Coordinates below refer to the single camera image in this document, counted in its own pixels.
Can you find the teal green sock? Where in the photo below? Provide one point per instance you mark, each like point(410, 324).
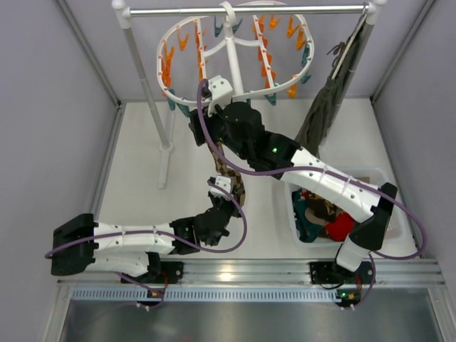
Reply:
point(308, 231)

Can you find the brown argyle sock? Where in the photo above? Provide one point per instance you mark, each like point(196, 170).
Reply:
point(238, 189)
point(322, 208)

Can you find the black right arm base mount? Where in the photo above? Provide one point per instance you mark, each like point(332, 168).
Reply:
point(329, 273)

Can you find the red santa sock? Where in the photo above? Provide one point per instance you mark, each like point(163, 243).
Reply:
point(341, 228)

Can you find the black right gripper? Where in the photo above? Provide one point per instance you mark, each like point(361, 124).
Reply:
point(199, 125)

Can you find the grey slotted cable duct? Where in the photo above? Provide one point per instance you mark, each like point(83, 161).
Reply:
point(193, 294)

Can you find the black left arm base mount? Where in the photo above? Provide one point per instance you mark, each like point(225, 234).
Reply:
point(163, 272)

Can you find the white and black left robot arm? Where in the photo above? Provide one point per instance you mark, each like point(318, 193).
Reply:
point(83, 244)

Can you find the beige ribbed sock striped cuff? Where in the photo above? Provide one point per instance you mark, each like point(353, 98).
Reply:
point(312, 218)

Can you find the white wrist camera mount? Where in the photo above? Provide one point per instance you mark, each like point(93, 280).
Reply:
point(219, 186)
point(221, 94)

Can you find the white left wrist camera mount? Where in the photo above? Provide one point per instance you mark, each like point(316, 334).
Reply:
point(219, 186)

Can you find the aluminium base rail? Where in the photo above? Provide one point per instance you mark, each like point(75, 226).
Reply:
point(412, 273)

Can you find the olive green hanging garment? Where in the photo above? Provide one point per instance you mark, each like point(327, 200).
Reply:
point(322, 112)

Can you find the white round clip hanger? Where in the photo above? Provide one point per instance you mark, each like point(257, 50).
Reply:
point(297, 27)

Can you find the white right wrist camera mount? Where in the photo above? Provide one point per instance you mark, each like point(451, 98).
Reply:
point(221, 94)

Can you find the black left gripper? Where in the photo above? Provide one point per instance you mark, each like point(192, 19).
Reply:
point(226, 205)

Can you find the white plastic laundry basket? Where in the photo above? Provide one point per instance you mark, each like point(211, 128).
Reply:
point(397, 227)

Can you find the white and steel clothes rack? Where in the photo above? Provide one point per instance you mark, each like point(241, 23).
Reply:
point(243, 13)

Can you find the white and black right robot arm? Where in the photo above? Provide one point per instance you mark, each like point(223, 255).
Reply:
point(239, 127)

